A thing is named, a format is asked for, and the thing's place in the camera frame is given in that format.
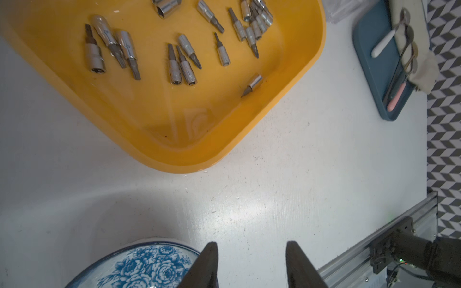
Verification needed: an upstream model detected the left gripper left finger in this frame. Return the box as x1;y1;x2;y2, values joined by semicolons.
178;242;218;288

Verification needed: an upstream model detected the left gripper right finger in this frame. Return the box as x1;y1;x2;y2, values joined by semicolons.
286;241;328;288

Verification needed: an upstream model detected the silver socket bit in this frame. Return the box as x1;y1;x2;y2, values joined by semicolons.
240;0;252;22
91;14;127;68
178;34;202;69
241;74;263;97
176;45;197;86
252;0;273;27
197;0;224;34
85;24;106;74
168;43;182;85
228;8;247;42
250;7;262;41
214;32;230;67
116;30;141;80
246;26;259;58
152;0;182;19

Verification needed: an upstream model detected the yellow plastic storage box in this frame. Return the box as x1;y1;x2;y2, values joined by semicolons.
1;1;326;174

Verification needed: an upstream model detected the blue white ceramic bowl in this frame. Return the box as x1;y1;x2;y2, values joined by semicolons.
66;241;200;288

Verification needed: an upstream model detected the teal tray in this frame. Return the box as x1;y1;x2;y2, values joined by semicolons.
352;1;415;122

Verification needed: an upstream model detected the gold round spoon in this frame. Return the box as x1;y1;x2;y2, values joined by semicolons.
387;42;419;102

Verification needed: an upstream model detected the dark round spoon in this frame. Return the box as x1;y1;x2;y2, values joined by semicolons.
382;24;415;105

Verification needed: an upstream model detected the clear plastic cup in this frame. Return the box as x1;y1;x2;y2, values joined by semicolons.
322;0;375;24

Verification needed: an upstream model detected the aluminium front rail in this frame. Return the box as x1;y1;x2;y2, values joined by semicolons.
319;192;438;288

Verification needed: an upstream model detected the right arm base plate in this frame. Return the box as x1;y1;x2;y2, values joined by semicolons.
370;216;461;288

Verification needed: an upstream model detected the pink handled utensil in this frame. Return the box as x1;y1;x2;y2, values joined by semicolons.
387;82;407;112

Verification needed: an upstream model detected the white handled knife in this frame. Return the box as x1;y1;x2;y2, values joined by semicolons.
371;8;411;58

